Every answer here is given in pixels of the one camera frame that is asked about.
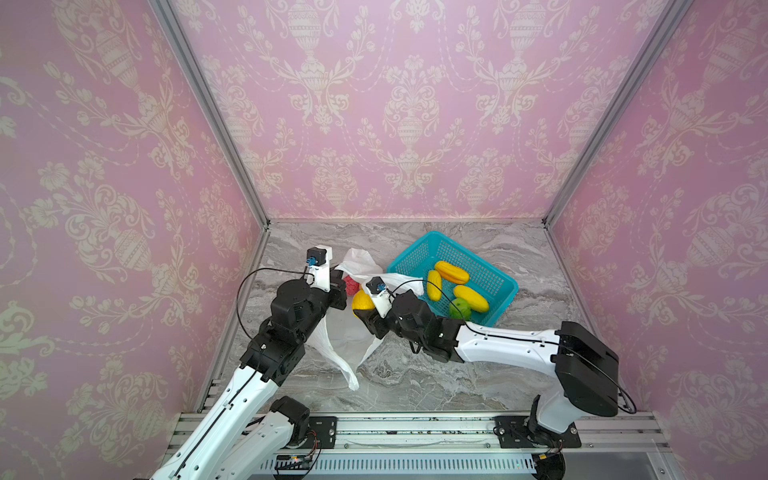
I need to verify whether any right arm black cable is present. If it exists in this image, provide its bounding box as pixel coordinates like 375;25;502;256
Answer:
386;278;637;415

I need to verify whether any aluminium front rail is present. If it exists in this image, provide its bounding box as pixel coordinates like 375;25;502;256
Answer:
166;412;682;479

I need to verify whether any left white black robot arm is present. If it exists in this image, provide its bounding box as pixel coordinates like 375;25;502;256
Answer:
151;270;347;479

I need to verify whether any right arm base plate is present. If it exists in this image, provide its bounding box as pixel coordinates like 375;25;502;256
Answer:
492;415;582;450

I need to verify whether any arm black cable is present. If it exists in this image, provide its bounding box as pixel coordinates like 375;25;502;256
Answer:
167;266;316;480
386;278;637;415

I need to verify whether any orange yellow mango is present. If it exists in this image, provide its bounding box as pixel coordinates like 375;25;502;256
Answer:
434;261;470;285

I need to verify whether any yellow lemon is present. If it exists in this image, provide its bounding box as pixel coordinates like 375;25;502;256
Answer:
351;290;376;320

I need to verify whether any aluminium corner post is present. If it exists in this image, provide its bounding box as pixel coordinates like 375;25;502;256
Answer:
149;0;270;230
542;0;693;231

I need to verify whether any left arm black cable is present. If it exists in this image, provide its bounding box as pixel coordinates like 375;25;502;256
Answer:
167;266;316;480

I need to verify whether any teal plastic basket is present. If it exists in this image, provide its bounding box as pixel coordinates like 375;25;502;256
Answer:
386;231;520;328

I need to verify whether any green apple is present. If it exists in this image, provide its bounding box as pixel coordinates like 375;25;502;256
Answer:
449;298;472;321

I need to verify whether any right aluminium corner post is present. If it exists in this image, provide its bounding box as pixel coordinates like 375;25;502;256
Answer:
542;0;693;231

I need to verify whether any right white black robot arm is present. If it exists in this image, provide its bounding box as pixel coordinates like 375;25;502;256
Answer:
352;291;620;447

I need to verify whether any yellow banana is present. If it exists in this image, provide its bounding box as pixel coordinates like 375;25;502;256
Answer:
426;270;443;302

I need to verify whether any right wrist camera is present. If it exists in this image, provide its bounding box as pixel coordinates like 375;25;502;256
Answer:
365;276;392;319

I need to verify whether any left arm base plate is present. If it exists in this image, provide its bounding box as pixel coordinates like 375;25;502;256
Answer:
288;416;338;449

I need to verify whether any left aluminium corner post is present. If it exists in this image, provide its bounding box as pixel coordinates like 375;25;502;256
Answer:
149;0;270;230

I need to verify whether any red fruit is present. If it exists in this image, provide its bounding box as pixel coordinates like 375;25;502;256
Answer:
343;276;360;296

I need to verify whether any white plastic bag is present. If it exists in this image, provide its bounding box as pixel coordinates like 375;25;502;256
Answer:
307;248;425;391

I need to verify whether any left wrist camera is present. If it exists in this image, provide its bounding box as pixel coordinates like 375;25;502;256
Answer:
306;245;333;292

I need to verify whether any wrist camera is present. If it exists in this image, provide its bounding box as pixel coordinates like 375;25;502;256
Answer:
365;276;392;319
306;245;333;292

